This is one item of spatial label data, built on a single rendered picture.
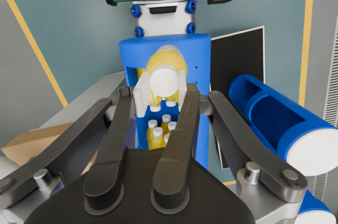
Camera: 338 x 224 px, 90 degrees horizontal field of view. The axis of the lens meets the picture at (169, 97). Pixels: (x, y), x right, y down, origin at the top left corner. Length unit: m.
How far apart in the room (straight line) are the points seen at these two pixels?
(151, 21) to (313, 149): 0.92
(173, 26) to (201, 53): 0.28
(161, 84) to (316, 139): 0.88
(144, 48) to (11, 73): 2.00
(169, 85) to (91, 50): 1.63
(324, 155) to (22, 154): 1.34
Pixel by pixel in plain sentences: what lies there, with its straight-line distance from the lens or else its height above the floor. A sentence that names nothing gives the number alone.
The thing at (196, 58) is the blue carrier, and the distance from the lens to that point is 0.46.
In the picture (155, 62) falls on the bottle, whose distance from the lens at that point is 0.25.
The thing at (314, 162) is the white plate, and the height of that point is 1.04.
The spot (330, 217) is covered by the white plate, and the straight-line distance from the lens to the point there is 1.50.
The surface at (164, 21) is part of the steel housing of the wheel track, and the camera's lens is 0.73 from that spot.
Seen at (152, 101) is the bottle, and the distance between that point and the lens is 0.58.
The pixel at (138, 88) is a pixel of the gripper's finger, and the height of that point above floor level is 1.50.
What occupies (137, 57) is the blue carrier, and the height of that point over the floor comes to 1.22.
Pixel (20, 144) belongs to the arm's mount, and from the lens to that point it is 0.93.
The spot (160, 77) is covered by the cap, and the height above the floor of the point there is 1.45.
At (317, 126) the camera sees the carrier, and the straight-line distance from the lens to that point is 1.01.
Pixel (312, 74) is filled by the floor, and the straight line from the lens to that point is 2.25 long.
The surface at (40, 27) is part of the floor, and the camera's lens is 2.02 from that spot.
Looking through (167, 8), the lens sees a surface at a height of 1.05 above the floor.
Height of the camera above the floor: 1.66
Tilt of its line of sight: 67 degrees down
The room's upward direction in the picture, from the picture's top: 180 degrees clockwise
